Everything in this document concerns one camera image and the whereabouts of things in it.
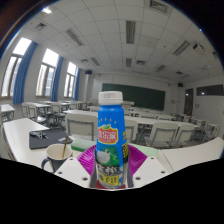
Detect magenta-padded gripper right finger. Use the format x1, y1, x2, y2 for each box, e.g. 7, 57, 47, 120
127, 143, 169, 189

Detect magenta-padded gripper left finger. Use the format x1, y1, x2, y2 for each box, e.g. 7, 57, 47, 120
54, 144, 98, 189

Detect blue drink bottle white cap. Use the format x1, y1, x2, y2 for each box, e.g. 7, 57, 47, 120
95, 90, 130, 189

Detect dark blue mug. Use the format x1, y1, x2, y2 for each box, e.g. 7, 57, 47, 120
40, 143, 74, 174

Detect wooden stir stick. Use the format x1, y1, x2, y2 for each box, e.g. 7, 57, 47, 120
61, 134, 70, 159

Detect dark grey flat pad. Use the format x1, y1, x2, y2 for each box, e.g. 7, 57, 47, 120
28, 127, 75, 150

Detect white classroom chairs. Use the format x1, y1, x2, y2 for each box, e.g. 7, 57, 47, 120
20, 99, 222, 149

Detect bunch of keys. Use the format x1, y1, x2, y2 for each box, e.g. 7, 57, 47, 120
29, 130, 50, 140

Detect white classroom desks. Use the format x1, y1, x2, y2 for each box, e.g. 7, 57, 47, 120
0, 99, 201, 134

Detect green chalkboard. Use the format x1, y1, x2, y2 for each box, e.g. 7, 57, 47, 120
101, 83, 166, 112

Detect dark brown door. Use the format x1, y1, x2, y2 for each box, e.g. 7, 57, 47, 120
183, 87, 195, 117

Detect tall windows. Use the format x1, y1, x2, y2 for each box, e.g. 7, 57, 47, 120
0, 37, 78, 99

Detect blue curtains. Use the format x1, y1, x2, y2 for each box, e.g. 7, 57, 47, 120
11, 41, 82, 105

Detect ceiling light panels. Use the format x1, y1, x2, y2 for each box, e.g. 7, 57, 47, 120
33, 0, 214, 76

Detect dark high wall window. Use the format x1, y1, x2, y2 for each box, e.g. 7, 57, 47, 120
195, 84, 224, 97

